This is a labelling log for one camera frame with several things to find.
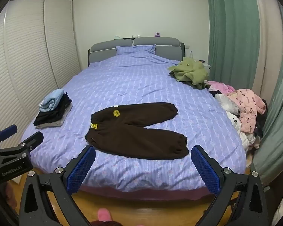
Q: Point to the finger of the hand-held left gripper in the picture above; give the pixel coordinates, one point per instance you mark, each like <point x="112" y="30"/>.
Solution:
<point x="7" y="131"/>
<point x="33" y="141"/>

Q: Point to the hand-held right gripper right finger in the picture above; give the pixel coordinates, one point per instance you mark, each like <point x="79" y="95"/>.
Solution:
<point x="206" y="169"/>

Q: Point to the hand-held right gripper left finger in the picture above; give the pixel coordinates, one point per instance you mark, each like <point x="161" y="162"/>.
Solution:
<point x="81" y="169"/>

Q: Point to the brown fleece pants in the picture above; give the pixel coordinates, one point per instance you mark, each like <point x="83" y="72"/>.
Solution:
<point x="132" y="134"/>

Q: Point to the black folded clothes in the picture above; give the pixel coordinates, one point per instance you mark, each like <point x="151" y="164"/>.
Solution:
<point x="52" y="115"/>

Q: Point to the light blue folded cloth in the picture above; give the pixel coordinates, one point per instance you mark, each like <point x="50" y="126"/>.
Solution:
<point x="51" y="100"/>

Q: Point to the white clothes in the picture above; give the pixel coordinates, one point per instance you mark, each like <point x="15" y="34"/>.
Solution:
<point x="240" y="131"/>

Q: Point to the pink slipper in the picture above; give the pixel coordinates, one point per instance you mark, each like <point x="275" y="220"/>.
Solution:
<point x="104" y="215"/>

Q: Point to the maroon bed base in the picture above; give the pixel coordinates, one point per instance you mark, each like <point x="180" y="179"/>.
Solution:
<point x="143" y="193"/>

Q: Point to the white fluffy garment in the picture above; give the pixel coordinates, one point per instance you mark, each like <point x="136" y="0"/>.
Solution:
<point x="226" y="103"/>

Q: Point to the pink printed jacket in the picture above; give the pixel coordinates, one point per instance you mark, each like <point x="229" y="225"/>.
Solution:
<point x="247" y="108"/>

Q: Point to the dark garment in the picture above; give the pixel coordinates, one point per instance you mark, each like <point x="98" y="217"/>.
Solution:
<point x="261" y="120"/>

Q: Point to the white louvered wardrobe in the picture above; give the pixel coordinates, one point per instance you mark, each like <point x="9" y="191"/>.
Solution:
<point x="26" y="51"/>

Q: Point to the pink cloth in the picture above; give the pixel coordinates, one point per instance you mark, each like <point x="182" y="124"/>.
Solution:
<point x="220" y="87"/>

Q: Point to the olive green garment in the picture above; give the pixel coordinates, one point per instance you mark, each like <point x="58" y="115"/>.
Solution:
<point x="188" y="70"/>

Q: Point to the white nightstand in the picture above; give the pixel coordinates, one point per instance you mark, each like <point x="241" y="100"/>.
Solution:
<point x="206" y="67"/>

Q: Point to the green curtain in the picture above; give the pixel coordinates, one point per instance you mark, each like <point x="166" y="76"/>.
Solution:
<point x="233" y="28"/>
<point x="280" y="98"/>

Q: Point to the purple floral duvet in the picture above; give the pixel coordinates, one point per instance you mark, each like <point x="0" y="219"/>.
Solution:
<point x="136" y="80"/>

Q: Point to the grey bed headboard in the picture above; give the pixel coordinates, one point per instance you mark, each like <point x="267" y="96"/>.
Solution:
<point x="101" y="49"/>

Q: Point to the clear water bottle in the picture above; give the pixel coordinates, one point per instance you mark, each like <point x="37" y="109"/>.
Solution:
<point x="191" y="55"/>

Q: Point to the purple floral pillow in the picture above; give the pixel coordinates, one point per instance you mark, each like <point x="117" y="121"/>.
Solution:
<point x="134" y="50"/>

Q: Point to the small purple toy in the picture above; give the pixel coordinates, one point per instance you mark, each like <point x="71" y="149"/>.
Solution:
<point x="157" y="34"/>

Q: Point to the beige curtain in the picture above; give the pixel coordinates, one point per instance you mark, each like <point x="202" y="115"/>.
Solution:
<point x="268" y="40"/>

